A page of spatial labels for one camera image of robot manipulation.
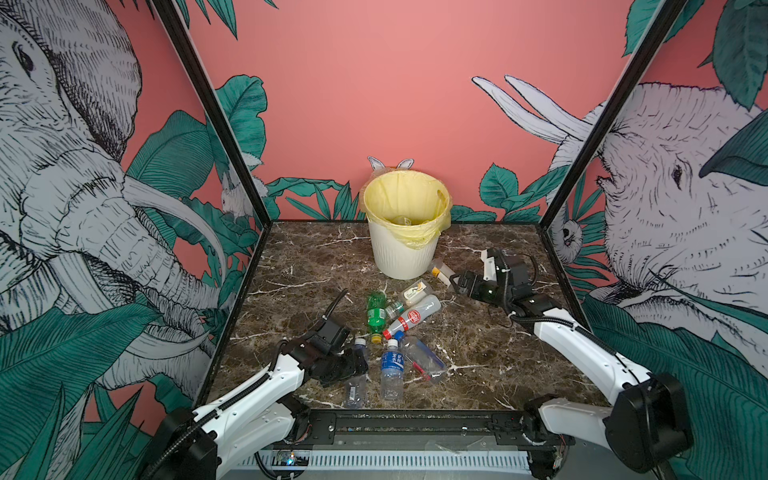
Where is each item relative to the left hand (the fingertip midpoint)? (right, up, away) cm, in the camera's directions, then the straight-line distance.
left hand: (360, 368), depth 80 cm
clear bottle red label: (+15, +12, +9) cm, 21 cm away
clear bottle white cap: (0, -4, -4) cm, 5 cm away
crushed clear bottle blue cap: (+19, -1, +5) cm, 20 cm away
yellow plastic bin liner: (+16, +48, +25) cm, 56 cm away
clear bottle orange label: (+24, +25, +21) cm, 40 cm away
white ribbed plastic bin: (+10, +29, +15) cm, 34 cm away
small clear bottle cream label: (+16, +19, +13) cm, 28 cm away
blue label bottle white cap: (+9, -2, +2) cm, 9 cm away
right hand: (+27, +25, +2) cm, 37 cm away
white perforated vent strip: (+10, -18, -10) cm, 23 cm away
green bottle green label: (+4, +12, +8) cm, 15 cm away
